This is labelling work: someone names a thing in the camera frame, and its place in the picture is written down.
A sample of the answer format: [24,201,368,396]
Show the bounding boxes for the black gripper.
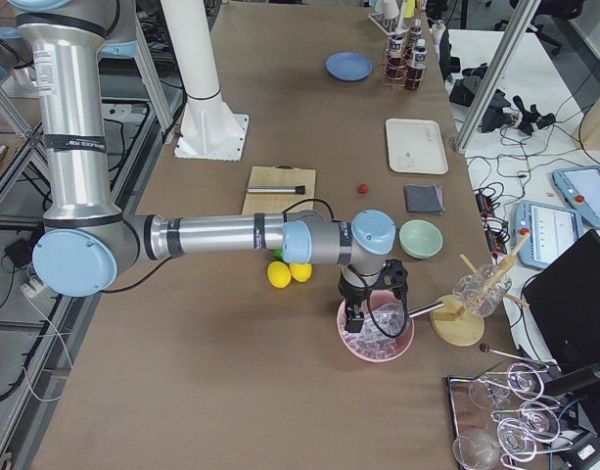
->
[338,265,379,334]

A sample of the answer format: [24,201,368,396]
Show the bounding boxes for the blue plate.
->
[325,52,373,82]

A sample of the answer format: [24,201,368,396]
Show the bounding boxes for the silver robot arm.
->
[14,1,408,333]

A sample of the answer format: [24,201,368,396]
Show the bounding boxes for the pink ice bowl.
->
[337,291,415,362]

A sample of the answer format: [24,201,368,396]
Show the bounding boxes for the whole yellow lemon two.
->
[289,263,313,283]

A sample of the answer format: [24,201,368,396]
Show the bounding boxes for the steel ice scoop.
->
[377,299,447,330]

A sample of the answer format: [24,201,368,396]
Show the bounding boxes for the whole yellow lemon one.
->
[266,260,292,289]

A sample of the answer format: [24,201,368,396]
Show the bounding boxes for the wooden cup tree stand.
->
[430,245,529,347]

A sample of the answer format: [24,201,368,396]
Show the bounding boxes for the green bowl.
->
[399,219,443,259]

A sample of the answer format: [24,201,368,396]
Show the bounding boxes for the glass mugs on stand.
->
[452,264,512,317]

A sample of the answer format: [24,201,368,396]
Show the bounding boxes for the grey folded cloth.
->
[403,184,444,215]

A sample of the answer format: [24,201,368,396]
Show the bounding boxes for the steel muddler black tip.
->
[247,185,306,195]

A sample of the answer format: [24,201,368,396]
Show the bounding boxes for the wooden cutting board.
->
[242,166,316,215]

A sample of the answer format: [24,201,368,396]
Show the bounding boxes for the cream rabbit tray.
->
[385,118,448,175]

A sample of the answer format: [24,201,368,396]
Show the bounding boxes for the wine glass rack tray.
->
[445,360,600,469]

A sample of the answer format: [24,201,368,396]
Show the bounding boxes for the teach pendant near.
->
[514,200,583,269]

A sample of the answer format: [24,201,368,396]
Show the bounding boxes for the teach pendant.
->
[514,200,583,269]
[552,165,600,229]

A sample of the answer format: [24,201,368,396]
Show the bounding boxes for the black laptop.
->
[524,230,600,370]

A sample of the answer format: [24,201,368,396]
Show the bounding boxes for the tea bottle near front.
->
[404,39,427,91]

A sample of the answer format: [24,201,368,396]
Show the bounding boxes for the tea bottle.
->
[404,39,427,91]
[384,30,406,85]
[407,19,422,49]

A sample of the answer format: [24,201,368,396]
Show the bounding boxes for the tea bottle middle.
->
[384,30,406,85]

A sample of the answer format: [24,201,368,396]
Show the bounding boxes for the teach pendant far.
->
[552,165,600,229]

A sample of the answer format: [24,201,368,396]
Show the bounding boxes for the tea bottle far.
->
[407,19,422,49]

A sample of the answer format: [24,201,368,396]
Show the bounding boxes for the white cup rack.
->
[368,0,417,36]

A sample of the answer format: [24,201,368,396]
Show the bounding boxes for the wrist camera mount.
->
[375,258,408,301]

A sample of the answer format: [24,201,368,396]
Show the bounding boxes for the white camera post base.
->
[163,1,249,162]

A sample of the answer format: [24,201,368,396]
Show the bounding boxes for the copper wire bottle rack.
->
[382,30,428,91]

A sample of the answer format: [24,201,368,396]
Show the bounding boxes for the aluminium frame post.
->
[454,0,540,154]

